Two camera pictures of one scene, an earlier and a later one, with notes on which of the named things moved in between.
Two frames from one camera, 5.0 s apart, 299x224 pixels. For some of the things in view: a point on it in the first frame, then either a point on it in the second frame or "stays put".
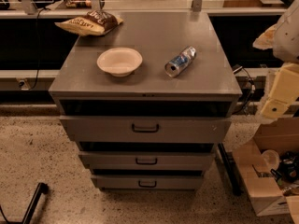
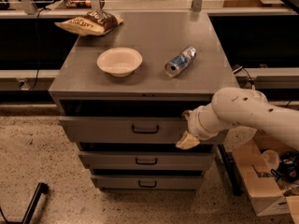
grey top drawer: [148, 129] stays put
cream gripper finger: [265, 40] -> [188, 114]
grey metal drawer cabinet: [147, 101] stays put
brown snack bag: [108, 21] stays put
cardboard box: [264, 193] stays put
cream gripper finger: [277, 104] -> [187, 141]
